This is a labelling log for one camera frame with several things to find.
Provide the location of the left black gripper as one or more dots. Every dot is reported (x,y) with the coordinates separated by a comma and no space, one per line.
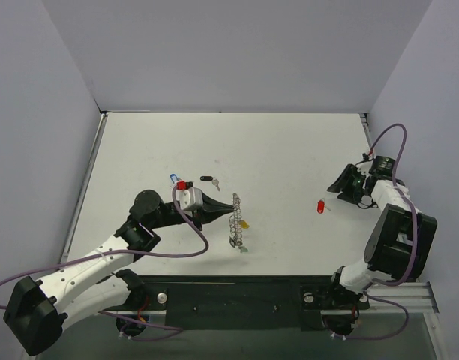
(201,211)

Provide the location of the red tag key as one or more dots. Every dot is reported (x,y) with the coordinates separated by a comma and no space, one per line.
(322,207)

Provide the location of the black tag on keyring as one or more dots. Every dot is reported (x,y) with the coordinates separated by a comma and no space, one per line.
(233,242)

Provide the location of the yellow tag key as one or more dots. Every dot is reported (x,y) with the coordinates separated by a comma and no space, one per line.
(243,224)

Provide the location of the black tag key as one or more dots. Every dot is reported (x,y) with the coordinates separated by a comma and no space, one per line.
(211,179)

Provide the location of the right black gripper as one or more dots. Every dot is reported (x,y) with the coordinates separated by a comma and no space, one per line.
(352,184)

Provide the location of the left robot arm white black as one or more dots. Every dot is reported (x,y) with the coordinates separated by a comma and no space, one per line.
(38,311)

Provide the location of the blue tag key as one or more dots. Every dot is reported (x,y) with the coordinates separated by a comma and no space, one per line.
(174,179)

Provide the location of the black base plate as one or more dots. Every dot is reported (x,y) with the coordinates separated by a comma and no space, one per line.
(246,302)

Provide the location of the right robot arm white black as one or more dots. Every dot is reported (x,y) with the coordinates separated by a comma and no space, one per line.
(398,247)

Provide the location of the metal keyring disc with rings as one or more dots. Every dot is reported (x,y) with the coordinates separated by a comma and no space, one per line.
(235,231)

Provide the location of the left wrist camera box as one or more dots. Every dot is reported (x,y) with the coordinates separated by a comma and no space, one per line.
(190,198)

